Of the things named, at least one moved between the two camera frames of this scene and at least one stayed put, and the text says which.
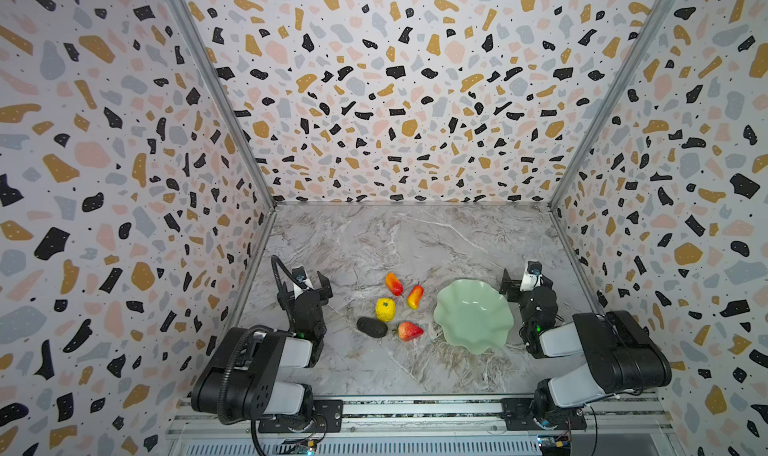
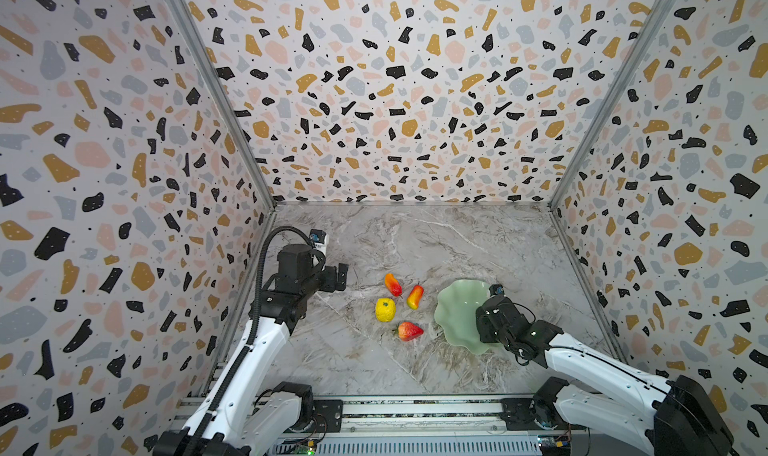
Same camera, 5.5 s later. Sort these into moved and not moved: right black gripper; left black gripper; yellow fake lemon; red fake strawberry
Moved: left black gripper; right black gripper
Not moved: red fake strawberry; yellow fake lemon
